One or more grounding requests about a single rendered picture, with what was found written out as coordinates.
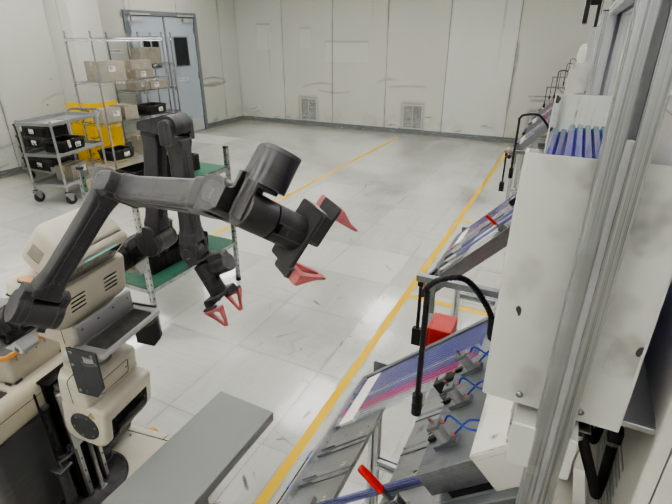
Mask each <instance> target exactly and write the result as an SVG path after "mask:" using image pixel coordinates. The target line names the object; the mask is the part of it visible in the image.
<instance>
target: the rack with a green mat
mask: <svg viewBox="0 0 672 504"><path fill-rule="evenodd" d="M222 147H223V156H224V165H218V164H211V163H203V162H200V169H199V170H196V171H194V176H195V178H196V177H197V176H205V174H221V173H224V172H225V176H226V178H227V179H229V180H231V171H230V161H229V150H228V146H226V145H225V146H222ZM76 172H77V176H78V180H79V184H80V188H81V193H82V197H83V201H84V200H85V198H86V196H87V194H88V191H89V189H88V187H87V183H86V178H85V174H84V170H83V167H82V166H78V167H76ZM131 209H132V214H133V219H134V224H135V229H136V233H137V232H141V228H142V222H141V217H140V212H139V208H137V209H135V208H132V207H131ZM230 225H231V234H232V239H227V238H223V237H218V236H213V235H209V234H208V244H209V245H208V248H209V251H210V253H211V252H213V251H218V250H221V249H226V250H228V249H230V248H231V247H233V254H234V259H235V263H236V266H235V273H236V280H237V281H240V280H241V273H240V263H239V253H238V242H237V232H236V226H233V225H232V224H231V223H230ZM194 267H196V265H195V266H192V267H190V268H189V267H188V265H187V263H186V262H185V261H184V260H183V259H182V260H181V261H179V262H177V263H175V264H173V265H172V266H170V267H168V268H166V269H164V270H162V271H161V272H159V273H157V274H155V275H152V274H151V270H150V268H149V270H147V271H146V272H144V273H143V274H141V275H136V274H133V273H128V272H125V279H126V286H125V287H127V288H130V289H133V290H137V291H140V292H143V293H147V294H148V295H149V300H150V305H154V306H156V308H158V307H157V302H156V296H155V293H156V292H157V291H159V290H161V289H162V288H164V287H166V286H167V285H169V284H171V283H172V282H174V281H176V280H178V279H179V278H181V277H183V276H184V275H186V274H188V273H189V272H191V271H193V270H194Z"/></svg>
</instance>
